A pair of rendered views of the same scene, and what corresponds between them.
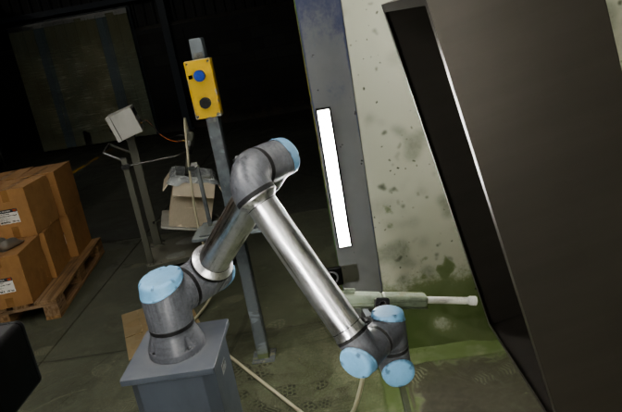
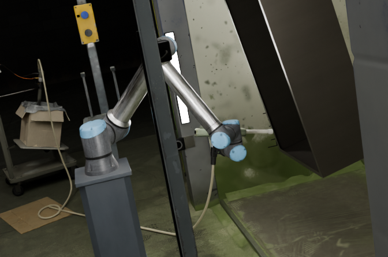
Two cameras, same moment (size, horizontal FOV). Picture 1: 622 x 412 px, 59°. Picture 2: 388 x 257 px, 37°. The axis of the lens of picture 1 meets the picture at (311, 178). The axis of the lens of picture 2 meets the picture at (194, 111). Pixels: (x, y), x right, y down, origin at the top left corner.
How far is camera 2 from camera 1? 1.63 m
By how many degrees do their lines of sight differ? 13
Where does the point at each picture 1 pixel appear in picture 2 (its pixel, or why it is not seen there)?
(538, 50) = not seen: outside the picture
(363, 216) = not seen: hidden behind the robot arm
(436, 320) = (245, 171)
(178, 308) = (105, 141)
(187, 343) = (111, 163)
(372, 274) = (203, 141)
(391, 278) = not seen: hidden behind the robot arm
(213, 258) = (123, 112)
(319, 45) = not seen: outside the picture
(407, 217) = (224, 101)
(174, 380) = (107, 181)
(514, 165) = (287, 34)
